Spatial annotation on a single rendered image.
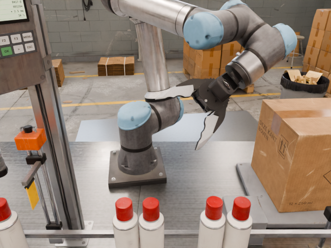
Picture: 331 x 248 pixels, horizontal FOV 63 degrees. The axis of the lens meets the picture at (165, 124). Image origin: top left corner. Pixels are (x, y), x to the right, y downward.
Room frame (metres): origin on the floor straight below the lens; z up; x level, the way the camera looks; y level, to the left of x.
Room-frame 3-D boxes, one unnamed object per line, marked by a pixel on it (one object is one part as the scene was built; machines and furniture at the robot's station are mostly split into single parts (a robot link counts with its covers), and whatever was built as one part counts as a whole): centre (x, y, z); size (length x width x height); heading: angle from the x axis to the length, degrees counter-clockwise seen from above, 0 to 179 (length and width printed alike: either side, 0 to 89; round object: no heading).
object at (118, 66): (4.93, 0.90, 0.11); 0.65 x 0.54 x 0.22; 95
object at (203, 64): (4.31, -0.81, 0.45); 1.20 x 0.84 x 0.89; 10
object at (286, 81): (2.63, -1.41, 0.43); 0.44 x 0.43 x 0.39; 8
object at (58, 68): (4.26, 2.01, 0.16); 0.65 x 0.54 x 0.32; 103
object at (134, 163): (0.85, 0.11, 0.90); 0.15 x 0.15 x 0.10
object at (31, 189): (0.41, 0.26, 1.09); 0.03 x 0.01 x 0.06; 0
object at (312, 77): (2.69, -1.45, 0.50); 0.42 x 0.41 x 0.28; 98
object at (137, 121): (0.85, 0.10, 1.02); 0.13 x 0.12 x 0.14; 135
